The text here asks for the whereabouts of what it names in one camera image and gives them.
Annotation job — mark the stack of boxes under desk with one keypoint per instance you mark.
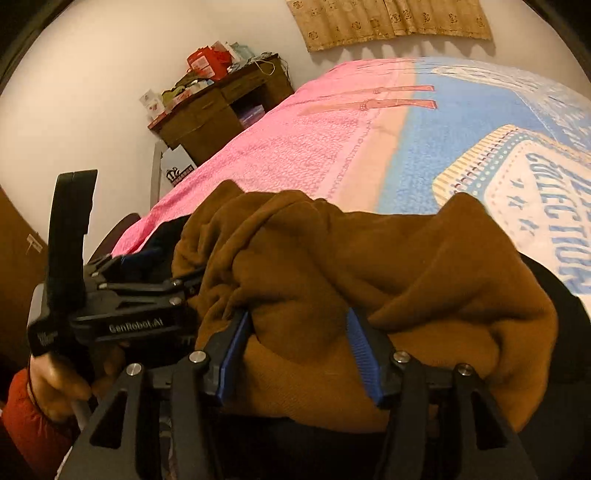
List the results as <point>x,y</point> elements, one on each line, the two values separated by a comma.
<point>251,115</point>

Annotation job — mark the bed with pink blue cover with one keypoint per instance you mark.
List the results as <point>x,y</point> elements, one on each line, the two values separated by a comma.
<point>323,138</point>

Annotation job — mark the white card box red print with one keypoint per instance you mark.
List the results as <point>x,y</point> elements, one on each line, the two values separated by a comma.
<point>152,106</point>

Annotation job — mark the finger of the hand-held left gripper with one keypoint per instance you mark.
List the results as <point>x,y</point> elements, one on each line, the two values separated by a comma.
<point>147,290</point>
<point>138,260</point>

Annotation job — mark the black jacket with brown hood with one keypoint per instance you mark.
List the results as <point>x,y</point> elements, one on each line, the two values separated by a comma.
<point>369,258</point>

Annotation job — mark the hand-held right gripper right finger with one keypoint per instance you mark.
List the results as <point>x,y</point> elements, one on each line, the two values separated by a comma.
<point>364,357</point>

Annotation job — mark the person's left hand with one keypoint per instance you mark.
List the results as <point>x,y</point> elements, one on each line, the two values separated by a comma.
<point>60,392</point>

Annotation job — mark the dark maroon chair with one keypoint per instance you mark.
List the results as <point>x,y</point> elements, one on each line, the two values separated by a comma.
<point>113,240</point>

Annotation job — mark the person's left forearm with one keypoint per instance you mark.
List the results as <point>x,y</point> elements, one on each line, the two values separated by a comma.
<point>27,438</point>

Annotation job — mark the light blue bag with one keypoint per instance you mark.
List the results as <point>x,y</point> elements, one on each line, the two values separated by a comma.
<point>240,53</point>

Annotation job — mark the wooden door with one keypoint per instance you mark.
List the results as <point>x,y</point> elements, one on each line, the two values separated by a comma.
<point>18,277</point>

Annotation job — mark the beige floral curtain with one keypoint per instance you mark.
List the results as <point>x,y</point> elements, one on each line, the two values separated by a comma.
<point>392,18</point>

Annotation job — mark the grey board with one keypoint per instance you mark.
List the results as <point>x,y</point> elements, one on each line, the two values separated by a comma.
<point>157,170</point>

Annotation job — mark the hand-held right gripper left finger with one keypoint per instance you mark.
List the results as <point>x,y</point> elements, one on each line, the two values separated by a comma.
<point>233,362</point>

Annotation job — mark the green cloth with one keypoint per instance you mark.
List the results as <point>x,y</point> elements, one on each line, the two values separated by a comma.
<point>180,89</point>

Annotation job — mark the red cardboard box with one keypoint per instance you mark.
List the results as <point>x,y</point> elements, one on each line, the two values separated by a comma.
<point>207,62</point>

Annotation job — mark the wooden desk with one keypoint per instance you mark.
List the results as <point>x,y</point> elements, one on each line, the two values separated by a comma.
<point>203,120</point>

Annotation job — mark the white paper bag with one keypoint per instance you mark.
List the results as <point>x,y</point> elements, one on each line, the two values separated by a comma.
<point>178,168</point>

